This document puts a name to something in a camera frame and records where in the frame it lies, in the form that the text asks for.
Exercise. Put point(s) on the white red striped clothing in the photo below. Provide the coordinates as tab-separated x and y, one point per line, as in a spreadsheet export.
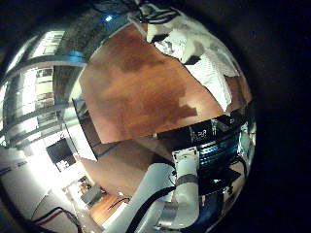
214	77

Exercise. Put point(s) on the black equipment rack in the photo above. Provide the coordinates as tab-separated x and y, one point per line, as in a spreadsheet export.
217	152

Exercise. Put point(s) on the black monitor screen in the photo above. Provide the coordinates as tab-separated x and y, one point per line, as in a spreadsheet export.
60	153

